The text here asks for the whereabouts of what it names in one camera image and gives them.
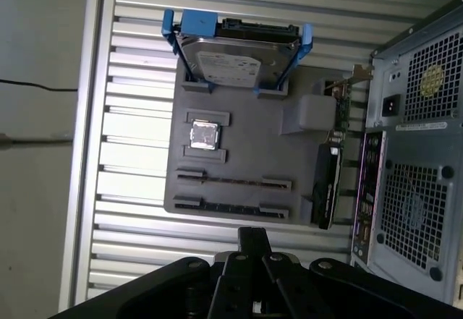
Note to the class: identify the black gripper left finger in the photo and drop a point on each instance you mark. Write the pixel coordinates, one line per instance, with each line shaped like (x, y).
(231, 283)

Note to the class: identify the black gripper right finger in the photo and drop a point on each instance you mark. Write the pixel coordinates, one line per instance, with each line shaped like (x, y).
(287, 286)

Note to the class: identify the green graphics card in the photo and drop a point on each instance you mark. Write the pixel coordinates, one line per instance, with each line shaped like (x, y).
(325, 196)

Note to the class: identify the grey parts rack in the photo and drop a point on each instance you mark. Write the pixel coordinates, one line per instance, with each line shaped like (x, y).
(253, 134)

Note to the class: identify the silver CPU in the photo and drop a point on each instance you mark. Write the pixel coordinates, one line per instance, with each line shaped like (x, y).
(204, 134)

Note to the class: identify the black and grey PC case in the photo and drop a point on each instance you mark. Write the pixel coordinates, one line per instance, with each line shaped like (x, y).
(416, 145)

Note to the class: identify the hard disk in blue carrier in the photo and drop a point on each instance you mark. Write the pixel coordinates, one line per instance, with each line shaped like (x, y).
(231, 58)

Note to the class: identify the grey power supply unit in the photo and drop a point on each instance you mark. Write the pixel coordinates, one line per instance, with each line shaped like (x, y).
(427, 80)

